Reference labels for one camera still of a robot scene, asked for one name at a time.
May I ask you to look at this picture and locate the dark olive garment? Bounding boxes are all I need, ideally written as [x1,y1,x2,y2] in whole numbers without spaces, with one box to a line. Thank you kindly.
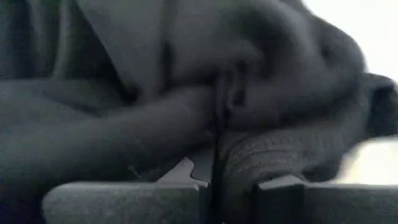
[0,0,398,224]

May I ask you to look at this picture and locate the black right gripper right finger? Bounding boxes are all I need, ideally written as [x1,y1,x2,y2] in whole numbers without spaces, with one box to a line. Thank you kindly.
[257,174,398,224]

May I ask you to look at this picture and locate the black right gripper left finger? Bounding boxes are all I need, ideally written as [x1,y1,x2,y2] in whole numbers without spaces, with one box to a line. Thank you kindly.
[41,149,216,224]

